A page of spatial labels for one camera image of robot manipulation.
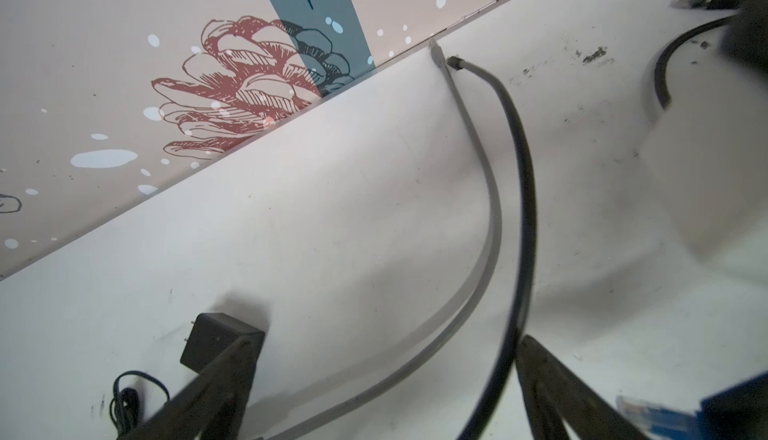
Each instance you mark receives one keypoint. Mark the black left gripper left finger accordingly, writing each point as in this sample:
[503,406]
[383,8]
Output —
[212,406]

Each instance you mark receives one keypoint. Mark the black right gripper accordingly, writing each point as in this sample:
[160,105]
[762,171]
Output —
[739,412]

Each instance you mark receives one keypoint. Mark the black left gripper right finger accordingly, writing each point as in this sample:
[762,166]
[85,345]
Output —
[557,401]

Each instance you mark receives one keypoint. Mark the black adapter with cord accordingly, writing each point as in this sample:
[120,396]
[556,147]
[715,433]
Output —
[211,334]

